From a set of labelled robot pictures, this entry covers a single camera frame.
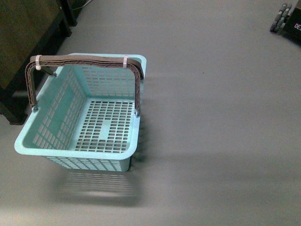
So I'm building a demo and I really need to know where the dark wooden display stand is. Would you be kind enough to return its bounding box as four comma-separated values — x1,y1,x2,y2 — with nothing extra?
0,0,77,125

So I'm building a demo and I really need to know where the light blue plastic basket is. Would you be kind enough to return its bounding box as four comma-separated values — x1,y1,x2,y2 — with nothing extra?
15,53,147,172

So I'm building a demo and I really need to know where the brown basket handle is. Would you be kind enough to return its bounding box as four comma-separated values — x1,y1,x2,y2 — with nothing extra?
24,55,144,116

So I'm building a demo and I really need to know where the black cardboard box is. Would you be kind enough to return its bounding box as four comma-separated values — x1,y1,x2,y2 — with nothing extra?
282,7,301,45

